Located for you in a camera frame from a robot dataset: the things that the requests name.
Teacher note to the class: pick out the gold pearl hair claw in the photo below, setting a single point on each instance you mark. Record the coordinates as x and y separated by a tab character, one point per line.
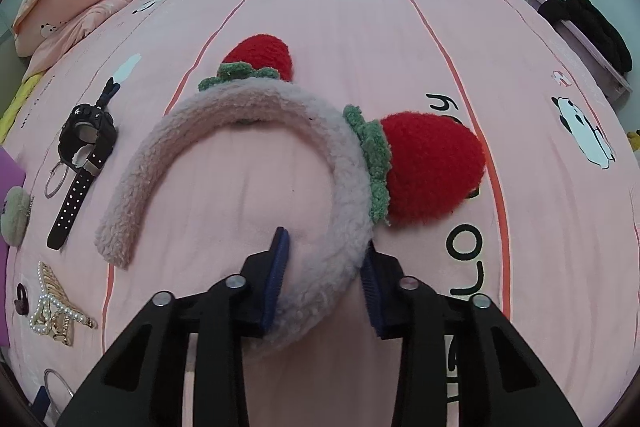
52	292

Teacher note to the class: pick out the fluffy grey-green hair clip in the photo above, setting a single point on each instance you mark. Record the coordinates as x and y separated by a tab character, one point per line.
15	214

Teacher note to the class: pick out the black clothes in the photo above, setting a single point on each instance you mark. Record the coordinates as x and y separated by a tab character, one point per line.
585	19

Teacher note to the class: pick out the pink printed bed sheet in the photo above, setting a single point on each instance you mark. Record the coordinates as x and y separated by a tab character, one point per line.
350	32

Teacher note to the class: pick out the pink storage box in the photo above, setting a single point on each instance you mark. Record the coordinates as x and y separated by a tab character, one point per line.
590	52

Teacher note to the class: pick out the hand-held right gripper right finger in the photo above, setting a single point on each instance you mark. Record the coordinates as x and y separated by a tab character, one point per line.
372	299

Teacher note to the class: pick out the small yellow object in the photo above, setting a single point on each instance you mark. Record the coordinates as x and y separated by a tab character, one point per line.
634	141

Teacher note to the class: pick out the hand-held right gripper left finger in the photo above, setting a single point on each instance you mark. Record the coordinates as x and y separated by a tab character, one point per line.
277	279

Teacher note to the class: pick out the large metal hoop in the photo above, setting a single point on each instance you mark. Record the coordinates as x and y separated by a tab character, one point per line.
50	372

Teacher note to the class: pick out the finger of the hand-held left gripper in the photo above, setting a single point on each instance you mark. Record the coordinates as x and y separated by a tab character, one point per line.
41	403

